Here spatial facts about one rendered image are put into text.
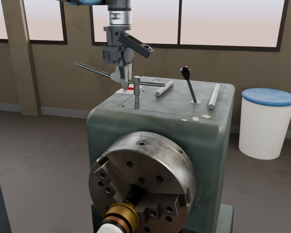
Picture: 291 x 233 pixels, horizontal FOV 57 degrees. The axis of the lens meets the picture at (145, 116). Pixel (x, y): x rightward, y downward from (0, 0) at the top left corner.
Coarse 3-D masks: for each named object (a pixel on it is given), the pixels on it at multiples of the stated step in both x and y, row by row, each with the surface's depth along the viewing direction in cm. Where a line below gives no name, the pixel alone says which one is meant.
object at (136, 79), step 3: (135, 78) 89; (138, 78) 89; (135, 81) 90; (138, 81) 90; (135, 84) 90; (138, 84) 90; (135, 87) 90; (138, 87) 91; (135, 90) 91; (138, 90) 91; (135, 93) 91; (138, 93) 91; (135, 96) 92; (138, 96) 92; (135, 99) 93; (138, 99) 93; (135, 102) 93; (138, 102) 93; (135, 105) 93; (138, 105) 93; (135, 108) 94; (138, 108) 93
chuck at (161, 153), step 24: (120, 144) 78; (96, 168) 79; (120, 168) 76; (144, 168) 73; (168, 168) 70; (96, 192) 83; (144, 192) 88; (168, 192) 73; (192, 192) 77; (168, 216) 76
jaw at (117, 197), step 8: (104, 160) 77; (104, 168) 73; (112, 168) 75; (104, 176) 74; (112, 176) 74; (120, 176) 76; (104, 184) 75; (112, 184) 72; (120, 184) 74; (128, 184) 76; (104, 192) 73; (112, 192) 72; (120, 192) 72; (128, 192) 75; (112, 200) 70; (120, 200) 71
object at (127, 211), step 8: (112, 208) 69; (120, 208) 68; (128, 208) 69; (104, 216) 68; (112, 216) 66; (120, 216) 66; (128, 216) 67; (136, 216) 69; (120, 224) 64; (128, 224) 66; (136, 224) 69; (128, 232) 65
